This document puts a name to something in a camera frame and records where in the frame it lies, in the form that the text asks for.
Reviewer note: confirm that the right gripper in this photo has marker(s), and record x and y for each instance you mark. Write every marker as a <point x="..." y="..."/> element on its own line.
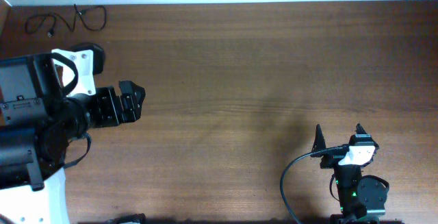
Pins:
<point x="330" y="161"/>

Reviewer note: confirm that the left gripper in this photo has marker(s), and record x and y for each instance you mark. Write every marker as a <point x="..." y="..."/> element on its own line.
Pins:
<point x="133" y="107"/>

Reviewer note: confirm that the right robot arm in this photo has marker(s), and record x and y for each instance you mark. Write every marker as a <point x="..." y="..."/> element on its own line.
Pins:
<point x="361" y="197"/>

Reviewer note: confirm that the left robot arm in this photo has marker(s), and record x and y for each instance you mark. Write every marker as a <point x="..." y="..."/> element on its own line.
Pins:
<point x="49" y="100"/>

